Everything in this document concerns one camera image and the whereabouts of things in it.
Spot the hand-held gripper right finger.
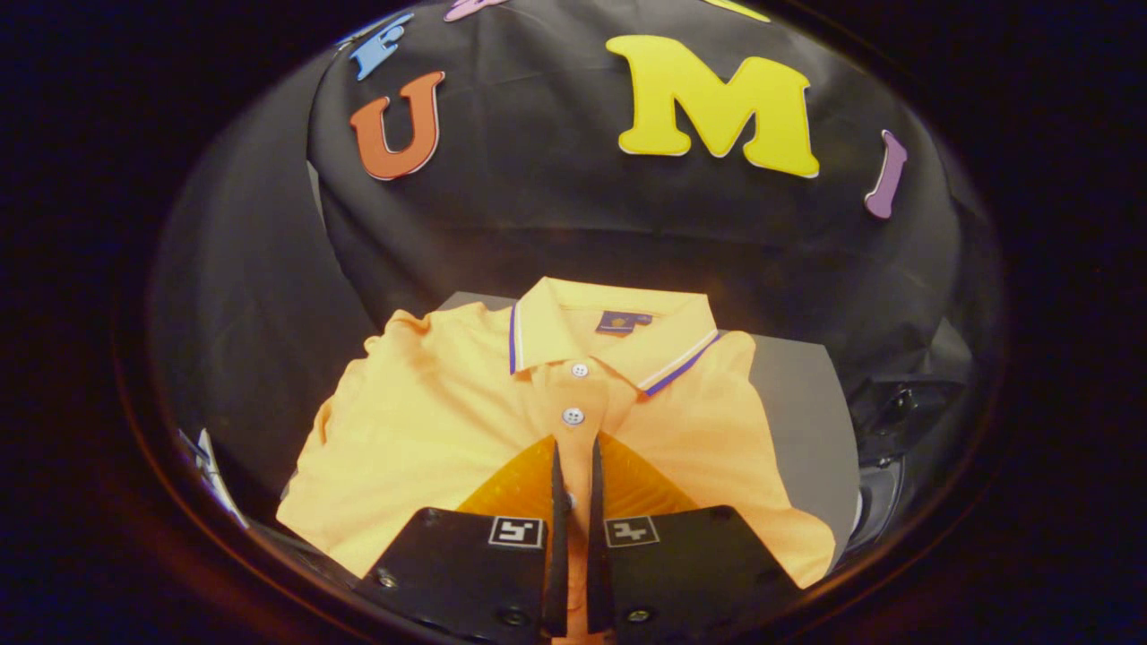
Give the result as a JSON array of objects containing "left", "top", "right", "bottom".
[{"left": 587, "top": 432, "right": 803, "bottom": 641}]

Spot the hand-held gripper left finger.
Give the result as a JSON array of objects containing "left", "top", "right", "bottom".
[{"left": 358, "top": 434, "right": 572, "bottom": 639}]

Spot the orange polo shirt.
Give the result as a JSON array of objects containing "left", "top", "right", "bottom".
[{"left": 276, "top": 276, "right": 836, "bottom": 645}]

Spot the dark glass washing machine lid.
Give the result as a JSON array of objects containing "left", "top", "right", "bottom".
[{"left": 849, "top": 374, "right": 970, "bottom": 444}]

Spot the grey cabinet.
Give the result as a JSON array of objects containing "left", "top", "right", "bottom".
[{"left": 437, "top": 291, "right": 863, "bottom": 574}]

